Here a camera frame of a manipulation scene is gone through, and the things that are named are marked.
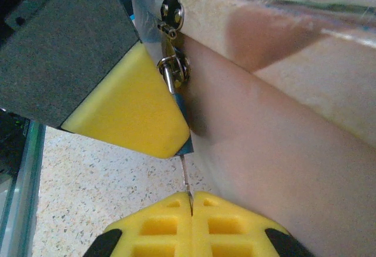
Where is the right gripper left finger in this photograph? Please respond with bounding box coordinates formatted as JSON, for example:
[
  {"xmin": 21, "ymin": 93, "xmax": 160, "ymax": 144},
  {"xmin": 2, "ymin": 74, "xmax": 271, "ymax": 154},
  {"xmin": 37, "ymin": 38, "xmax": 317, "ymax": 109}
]
[{"xmin": 83, "ymin": 192, "xmax": 194, "ymax": 257}]

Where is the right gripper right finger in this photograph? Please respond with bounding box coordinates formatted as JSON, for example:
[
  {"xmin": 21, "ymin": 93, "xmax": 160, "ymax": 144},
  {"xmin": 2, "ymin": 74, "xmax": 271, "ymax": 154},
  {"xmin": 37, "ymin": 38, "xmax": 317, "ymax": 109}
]
[{"xmin": 192, "ymin": 191, "xmax": 317, "ymax": 257}]

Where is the small silver key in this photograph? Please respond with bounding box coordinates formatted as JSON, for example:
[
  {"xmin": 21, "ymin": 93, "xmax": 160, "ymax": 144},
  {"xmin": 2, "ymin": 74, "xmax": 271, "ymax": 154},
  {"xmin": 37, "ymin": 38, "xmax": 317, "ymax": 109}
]
[{"xmin": 179, "ymin": 154, "xmax": 195, "ymax": 217}]

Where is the pink illustrated tin box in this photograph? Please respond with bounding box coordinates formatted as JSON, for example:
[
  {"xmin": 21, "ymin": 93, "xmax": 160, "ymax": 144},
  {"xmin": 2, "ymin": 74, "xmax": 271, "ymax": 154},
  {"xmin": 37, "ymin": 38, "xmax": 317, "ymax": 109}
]
[{"xmin": 125, "ymin": 0, "xmax": 376, "ymax": 257}]

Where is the silver box hasp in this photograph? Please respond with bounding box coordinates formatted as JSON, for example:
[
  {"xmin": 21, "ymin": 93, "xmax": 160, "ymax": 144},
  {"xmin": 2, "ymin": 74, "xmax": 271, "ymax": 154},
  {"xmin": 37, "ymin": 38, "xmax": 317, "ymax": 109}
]
[{"xmin": 157, "ymin": 0, "xmax": 193, "ymax": 89}]

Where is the wide aluminium base rail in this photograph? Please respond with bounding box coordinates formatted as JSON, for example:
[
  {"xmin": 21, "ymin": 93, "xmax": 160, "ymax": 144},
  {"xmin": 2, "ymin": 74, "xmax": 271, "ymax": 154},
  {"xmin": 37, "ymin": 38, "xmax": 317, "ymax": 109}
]
[{"xmin": 0, "ymin": 119, "xmax": 46, "ymax": 257}]

